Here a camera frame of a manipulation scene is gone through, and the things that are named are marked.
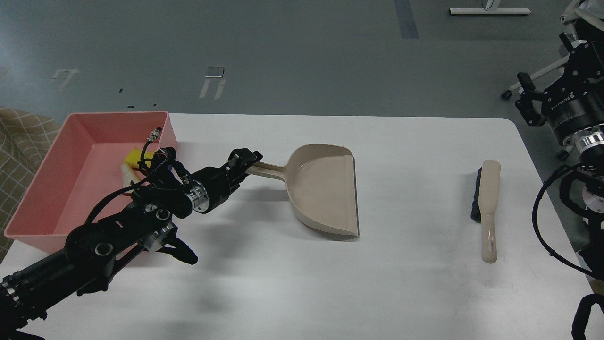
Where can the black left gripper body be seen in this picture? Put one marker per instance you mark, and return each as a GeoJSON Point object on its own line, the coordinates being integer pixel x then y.
{"type": "Point", "coordinates": [212, 186]}

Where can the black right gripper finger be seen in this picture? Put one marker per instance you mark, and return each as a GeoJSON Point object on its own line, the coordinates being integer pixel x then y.
{"type": "Point", "coordinates": [585, 64]}
{"type": "Point", "coordinates": [525, 104]}

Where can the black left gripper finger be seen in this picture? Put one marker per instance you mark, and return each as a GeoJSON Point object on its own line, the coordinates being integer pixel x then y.
{"type": "Point", "coordinates": [254, 159]}
{"type": "Point", "coordinates": [240, 160]}

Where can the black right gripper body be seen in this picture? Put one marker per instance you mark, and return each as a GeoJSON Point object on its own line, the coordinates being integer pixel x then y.
{"type": "Point", "coordinates": [570, 107]}

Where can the beige plastic dustpan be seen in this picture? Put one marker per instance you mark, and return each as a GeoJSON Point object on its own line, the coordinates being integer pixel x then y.
{"type": "Point", "coordinates": [320, 180]}

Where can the yellow sponge piece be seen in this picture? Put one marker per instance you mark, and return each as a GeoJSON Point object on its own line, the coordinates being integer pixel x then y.
{"type": "Point", "coordinates": [135, 158]}

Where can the beige hand brush black bristles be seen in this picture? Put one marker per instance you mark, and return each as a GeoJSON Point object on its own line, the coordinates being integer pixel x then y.
{"type": "Point", "coordinates": [484, 207]}

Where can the slice of toast bread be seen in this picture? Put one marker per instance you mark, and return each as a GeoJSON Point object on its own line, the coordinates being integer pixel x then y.
{"type": "Point", "coordinates": [129, 177]}

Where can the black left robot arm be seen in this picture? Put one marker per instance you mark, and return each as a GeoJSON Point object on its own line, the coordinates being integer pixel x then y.
{"type": "Point", "coordinates": [122, 225]}

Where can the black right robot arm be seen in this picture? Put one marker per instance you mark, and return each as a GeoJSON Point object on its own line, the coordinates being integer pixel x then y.
{"type": "Point", "coordinates": [581, 191]}

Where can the pink plastic bin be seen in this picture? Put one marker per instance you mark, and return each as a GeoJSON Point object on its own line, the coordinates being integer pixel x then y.
{"type": "Point", "coordinates": [82, 167]}

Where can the white office chair base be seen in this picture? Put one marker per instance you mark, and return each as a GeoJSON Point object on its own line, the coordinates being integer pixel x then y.
{"type": "Point", "coordinates": [542, 75]}

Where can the white desk foot bar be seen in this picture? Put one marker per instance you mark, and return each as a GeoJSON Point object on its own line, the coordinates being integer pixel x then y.
{"type": "Point", "coordinates": [490, 8]}

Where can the beige checkered cloth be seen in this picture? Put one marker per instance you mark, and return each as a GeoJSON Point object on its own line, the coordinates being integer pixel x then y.
{"type": "Point", "coordinates": [25, 139]}

